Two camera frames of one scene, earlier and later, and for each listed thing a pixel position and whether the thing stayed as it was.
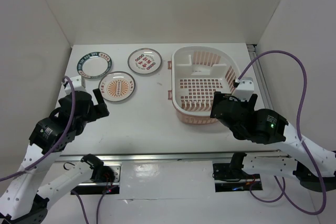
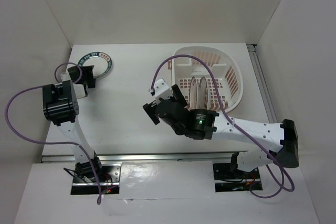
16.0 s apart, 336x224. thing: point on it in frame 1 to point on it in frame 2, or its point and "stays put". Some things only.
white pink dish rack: [197, 73] stays put
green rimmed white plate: [94, 65] stays put
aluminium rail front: [251, 155] stays put
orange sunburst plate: [117, 86] to [193, 94]
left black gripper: [100, 109] to [87, 72]
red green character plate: [145, 61] to [203, 94]
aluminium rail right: [262, 84] stays put
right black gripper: [248, 105] to [148, 107]
